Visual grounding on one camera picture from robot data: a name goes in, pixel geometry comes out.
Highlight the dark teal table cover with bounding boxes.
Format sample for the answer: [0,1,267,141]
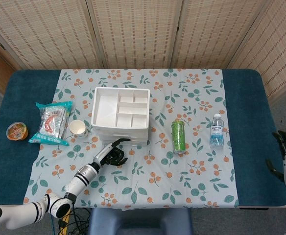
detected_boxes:
[0,70,286,209]

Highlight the clear plastic drawer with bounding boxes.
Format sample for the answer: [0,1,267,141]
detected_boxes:
[98,134,148,141]
[103,140,147,146]

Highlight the white drawer organizer box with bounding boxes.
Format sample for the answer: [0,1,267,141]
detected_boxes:
[91,87,150,146]

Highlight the black floor cables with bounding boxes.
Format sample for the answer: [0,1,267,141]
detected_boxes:
[58,208,92,235]

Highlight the floral leaf print tablecloth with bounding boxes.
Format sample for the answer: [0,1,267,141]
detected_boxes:
[23,69,239,211]

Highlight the woven bamboo folding screen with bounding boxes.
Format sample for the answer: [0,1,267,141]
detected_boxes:
[0,0,286,101]

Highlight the clear plastic water bottle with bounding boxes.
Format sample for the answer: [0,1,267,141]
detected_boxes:
[209,113,224,149]

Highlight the blue padded seat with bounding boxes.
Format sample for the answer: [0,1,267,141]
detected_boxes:
[88,208,194,235]

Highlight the orange jelly cup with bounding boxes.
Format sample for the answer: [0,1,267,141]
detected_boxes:
[6,121,29,141]

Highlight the teal clear snack bag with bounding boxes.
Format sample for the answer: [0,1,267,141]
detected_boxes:
[29,101,73,146]

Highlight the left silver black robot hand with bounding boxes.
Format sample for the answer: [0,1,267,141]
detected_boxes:
[93,138,132,169]

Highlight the green Monster drink can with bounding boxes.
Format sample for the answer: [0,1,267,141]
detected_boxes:
[171,120,187,154]

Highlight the yellow floor tape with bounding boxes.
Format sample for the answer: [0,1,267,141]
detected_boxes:
[59,215,70,235]

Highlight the white flower print paper cup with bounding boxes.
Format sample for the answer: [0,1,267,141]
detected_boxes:
[69,119,89,138]

